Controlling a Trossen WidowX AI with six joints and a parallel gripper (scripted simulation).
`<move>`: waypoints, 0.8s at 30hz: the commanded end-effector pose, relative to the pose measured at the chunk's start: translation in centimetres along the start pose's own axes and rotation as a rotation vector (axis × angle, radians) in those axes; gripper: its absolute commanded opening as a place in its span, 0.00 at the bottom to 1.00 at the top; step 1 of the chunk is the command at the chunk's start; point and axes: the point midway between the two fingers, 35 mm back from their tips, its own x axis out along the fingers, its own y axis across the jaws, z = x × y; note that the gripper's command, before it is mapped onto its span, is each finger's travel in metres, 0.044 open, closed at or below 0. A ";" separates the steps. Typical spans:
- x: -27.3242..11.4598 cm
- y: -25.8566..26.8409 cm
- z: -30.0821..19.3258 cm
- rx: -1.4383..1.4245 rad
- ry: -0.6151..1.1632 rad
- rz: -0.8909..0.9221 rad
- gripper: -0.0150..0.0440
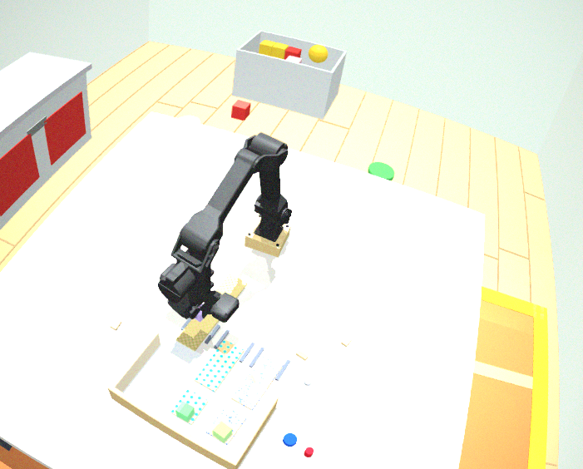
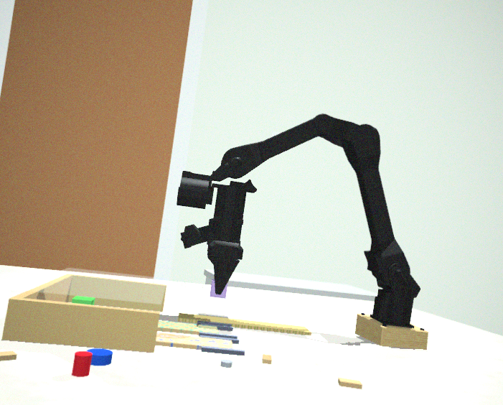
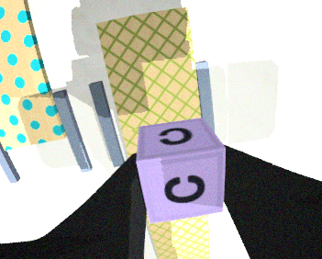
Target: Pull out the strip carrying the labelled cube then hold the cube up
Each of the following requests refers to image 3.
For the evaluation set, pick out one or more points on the yellow strip with cyan dots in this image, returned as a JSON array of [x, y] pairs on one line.
[[28, 114]]

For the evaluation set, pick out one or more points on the yellow crosshatch-patterned strip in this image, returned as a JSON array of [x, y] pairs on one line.
[[150, 63]]

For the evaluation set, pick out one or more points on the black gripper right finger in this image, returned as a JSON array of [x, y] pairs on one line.
[[278, 213]]

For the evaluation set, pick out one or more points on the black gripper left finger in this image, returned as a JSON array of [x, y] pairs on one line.
[[109, 225]]

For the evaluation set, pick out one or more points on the purple labelled cube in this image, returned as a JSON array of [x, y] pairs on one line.
[[182, 170]]

